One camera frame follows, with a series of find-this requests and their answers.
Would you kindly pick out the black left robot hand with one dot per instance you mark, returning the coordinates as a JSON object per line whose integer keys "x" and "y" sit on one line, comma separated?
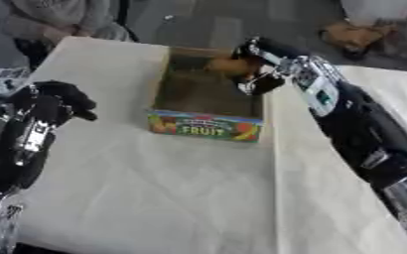
{"x": 53, "y": 97}

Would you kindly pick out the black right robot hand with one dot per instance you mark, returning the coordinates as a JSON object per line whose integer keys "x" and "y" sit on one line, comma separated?
{"x": 265, "y": 53}

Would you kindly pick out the brown round object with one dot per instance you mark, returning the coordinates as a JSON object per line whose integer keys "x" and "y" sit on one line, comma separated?
{"x": 229, "y": 66}

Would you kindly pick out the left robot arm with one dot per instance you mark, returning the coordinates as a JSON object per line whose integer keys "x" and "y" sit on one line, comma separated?
{"x": 16, "y": 158}

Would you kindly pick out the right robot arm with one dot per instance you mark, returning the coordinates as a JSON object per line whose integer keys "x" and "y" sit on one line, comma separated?
{"x": 363, "y": 132}

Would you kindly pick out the cardboard box with fruit print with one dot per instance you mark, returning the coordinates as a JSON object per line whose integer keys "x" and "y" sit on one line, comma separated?
{"x": 208, "y": 99}

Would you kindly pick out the black and white printed sheet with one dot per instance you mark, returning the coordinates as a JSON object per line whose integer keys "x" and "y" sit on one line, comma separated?
{"x": 1, "y": 81}

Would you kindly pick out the person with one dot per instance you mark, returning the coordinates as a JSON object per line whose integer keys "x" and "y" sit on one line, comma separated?
{"x": 56, "y": 23}

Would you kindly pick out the brown bag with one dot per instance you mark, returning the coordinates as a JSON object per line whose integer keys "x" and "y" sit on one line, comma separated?
{"x": 352, "y": 38}

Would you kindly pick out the white container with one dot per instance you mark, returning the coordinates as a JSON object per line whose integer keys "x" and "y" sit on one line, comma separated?
{"x": 381, "y": 11}

